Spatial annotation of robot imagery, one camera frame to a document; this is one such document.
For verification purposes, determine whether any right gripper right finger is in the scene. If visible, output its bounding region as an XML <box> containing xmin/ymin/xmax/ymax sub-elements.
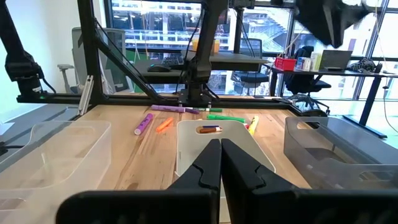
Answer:
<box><xmin>221</xmin><ymin>138</ymin><xmax>398</xmax><ymax>224</ymax></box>

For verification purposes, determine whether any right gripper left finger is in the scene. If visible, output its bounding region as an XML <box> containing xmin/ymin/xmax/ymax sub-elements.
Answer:
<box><xmin>55</xmin><ymin>138</ymin><xmax>222</xmax><ymax>224</ymax></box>

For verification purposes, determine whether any long green marker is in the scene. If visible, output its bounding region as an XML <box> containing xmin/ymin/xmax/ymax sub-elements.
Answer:
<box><xmin>206</xmin><ymin>114</ymin><xmax>246</xmax><ymax>124</ymax></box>

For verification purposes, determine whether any orange highlighter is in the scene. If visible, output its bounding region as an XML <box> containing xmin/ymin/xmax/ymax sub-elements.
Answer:
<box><xmin>155</xmin><ymin>116</ymin><xmax>174</xmax><ymax>133</ymax></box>

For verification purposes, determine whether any purple highlighter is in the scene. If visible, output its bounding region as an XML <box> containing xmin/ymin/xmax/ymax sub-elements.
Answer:
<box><xmin>134</xmin><ymin>113</ymin><xmax>154</xmax><ymax>136</ymax></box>

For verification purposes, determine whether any black jointed arm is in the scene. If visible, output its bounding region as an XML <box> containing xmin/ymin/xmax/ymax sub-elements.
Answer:
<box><xmin>0</xmin><ymin>0</ymin><xmax>57</xmax><ymax>99</ymax></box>

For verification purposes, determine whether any frosted grey plastic bin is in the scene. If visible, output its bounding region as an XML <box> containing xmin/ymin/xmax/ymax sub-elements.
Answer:
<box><xmin>175</xmin><ymin>119</ymin><xmax>277</xmax><ymax>223</ymax></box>

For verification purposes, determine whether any thin brown marker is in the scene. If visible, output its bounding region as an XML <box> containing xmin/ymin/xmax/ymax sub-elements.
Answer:
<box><xmin>198</xmin><ymin>126</ymin><xmax>223</xmax><ymax>134</ymax></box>

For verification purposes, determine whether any yellow highlighter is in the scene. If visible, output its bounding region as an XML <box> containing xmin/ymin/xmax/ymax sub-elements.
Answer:
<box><xmin>248</xmin><ymin>115</ymin><xmax>260</xmax><ymax>136</ymax></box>

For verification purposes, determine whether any long purple marker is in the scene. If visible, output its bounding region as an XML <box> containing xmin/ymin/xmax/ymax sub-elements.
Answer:
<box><xmin>150</xmin><ymin>105</ymin><xmax>187</xmax><ymax>113</ymax></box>

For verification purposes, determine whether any black mesh office chair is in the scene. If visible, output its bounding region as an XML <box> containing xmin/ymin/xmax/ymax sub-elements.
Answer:
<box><xmin>231</xmin><ymin>37</ymin><xmax>271</xmax><ymax>96</ymax></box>

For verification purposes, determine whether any dark smoked plastic bin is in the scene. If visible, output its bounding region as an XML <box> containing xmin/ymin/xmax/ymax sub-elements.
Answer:
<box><xmin>283</xmin><ymin>116</ymin><xmax>398</xmax><ymax>191</ymax></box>

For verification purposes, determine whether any black padded office chair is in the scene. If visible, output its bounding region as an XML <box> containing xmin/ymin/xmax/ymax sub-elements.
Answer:
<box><xmin>284</xmin><ymin>45</ymin><xmax>332</xmax><ymax>116</ymax></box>

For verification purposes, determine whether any black computer mouse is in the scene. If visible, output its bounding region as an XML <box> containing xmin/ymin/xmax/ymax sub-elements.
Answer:
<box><xmin>147</xmin><ymin>63</ymin><xmax>172</xmax><ymax>73</ymax></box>

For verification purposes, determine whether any grey desk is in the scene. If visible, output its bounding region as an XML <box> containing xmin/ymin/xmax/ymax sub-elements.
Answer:
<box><xmin>182</xmin><ymin>50</ymin><xmax>269</xmax><ymax>72</ymax></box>

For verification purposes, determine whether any black keyboard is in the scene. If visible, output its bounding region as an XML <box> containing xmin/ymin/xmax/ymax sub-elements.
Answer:
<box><xmin>160</xmin><ymin>55</ymin><xmax>185</xmax><ymax>67</ymax></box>

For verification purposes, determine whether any red box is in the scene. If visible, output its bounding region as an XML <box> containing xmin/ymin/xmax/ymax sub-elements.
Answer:
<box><xmin>274</xmin><ymin>57</ymin><xmax>297</xmax><ymax>72</ymax></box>

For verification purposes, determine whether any white blue container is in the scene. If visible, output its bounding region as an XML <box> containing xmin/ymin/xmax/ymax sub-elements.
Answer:
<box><xmin>295</xmin><ymin>57</ymin><xmax>312</xmax><ymax>72</ymax></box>

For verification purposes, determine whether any tall white container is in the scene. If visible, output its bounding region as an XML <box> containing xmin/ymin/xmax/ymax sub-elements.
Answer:
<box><xmin>310</xmin><ymin>51</ymin><xmax>323</xmax><ymax>72</ymax></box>

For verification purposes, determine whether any silver aluminium bar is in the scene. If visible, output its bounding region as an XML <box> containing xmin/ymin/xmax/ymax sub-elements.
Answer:
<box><xmin>76</xmin><ymin>74</ymin><xmax>95</xmax><ymax>116</ymax></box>

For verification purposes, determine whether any clear plastic bin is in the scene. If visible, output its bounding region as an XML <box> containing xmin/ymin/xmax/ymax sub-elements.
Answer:
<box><xmin>0</xmin><ymin>120</ymin><xmax>112</xmax><ymax>224</ymax></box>

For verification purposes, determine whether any long black desk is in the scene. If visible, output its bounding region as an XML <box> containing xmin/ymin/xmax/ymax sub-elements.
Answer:
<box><xmin>269</xmin><ymin>66</ymin><xmax>398</xmax><ymax>139</ymax></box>

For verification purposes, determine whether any grey laptop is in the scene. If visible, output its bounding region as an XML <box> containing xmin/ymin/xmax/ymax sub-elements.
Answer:
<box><xmin>319</xmin><ymin>49</ymin><xmax>353</xmax><ymax>71</ymax></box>

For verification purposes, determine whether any grey office chair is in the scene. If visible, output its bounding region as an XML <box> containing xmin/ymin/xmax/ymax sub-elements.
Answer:
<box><xmin>57</xmin><ymin>27</ymin><xmax>128</xmax><ymax>95</ymax></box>

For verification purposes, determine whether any dark cloth bundle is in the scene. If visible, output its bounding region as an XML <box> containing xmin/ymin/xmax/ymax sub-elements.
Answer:
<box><xmin>348</xmin><ymin>58</ymin><xmax>377</xmax><ymax>74</ymax></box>

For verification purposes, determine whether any black overhead fixture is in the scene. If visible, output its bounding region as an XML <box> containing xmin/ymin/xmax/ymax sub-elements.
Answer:
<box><xmin>294</xmin><ymin>0</ymin><xmax>379</xmax><ymax>50</ymax></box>

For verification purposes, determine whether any black cable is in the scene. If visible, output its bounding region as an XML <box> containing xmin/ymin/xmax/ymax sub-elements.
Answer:
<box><xmin>0</xmin><ymin>142</ymin><xmax>25</xmax><ymax>156</ymax></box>

